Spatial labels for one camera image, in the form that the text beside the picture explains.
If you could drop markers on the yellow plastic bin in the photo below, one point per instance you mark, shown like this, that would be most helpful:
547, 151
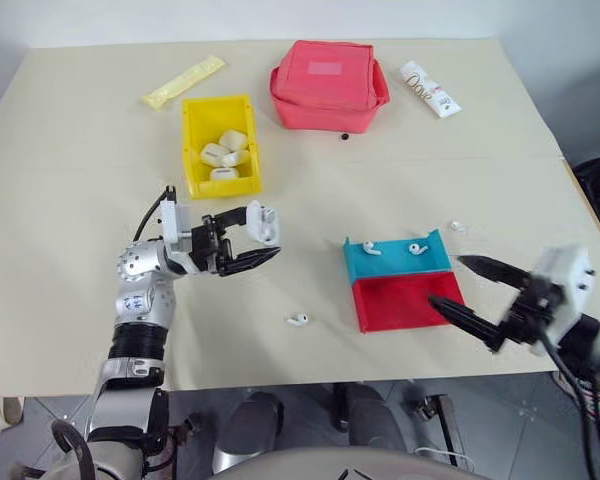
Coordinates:
195, 145

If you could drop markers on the blue plastic tray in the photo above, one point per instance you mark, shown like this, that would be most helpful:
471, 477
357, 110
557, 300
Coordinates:
395, 260

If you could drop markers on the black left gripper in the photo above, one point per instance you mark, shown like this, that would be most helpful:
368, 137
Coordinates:
209, 245

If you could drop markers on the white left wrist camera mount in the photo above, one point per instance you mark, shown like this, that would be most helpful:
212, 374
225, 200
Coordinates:
175, 225

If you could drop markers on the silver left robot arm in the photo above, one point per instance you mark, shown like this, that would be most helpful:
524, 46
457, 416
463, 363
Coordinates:
137, 305

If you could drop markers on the grey rounded robot leg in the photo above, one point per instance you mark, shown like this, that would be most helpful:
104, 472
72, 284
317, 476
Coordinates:
250, 425
370, 415

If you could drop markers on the red plastic tray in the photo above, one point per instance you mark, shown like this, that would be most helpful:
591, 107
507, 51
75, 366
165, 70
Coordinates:
395, 305

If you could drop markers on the pale yellow packet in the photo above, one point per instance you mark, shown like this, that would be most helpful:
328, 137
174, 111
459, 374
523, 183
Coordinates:
182, 82

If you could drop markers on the pink fabric bag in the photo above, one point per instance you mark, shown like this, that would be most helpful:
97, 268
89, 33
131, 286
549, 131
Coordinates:
327, 85

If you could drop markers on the white cosmetic tube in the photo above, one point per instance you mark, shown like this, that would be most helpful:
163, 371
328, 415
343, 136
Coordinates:
430, 90

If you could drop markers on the beige stool leg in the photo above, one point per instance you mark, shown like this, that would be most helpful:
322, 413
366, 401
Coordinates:
11, 411

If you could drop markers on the white earbud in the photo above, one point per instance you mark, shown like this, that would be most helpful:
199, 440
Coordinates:
416, 248
296, 320
371, 248
457, 226

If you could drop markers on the white earbuds case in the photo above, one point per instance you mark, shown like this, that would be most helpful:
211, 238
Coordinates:
223, 173
213, 154
256, 225
232, 139
236, 158

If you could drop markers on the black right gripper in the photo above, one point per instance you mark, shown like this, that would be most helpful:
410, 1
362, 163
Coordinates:
532, 310

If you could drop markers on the metal floor frame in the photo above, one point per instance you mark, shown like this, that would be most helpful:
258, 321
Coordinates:
442, 425

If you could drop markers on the white patterned shoe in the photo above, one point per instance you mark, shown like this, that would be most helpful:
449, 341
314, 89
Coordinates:
597, 402

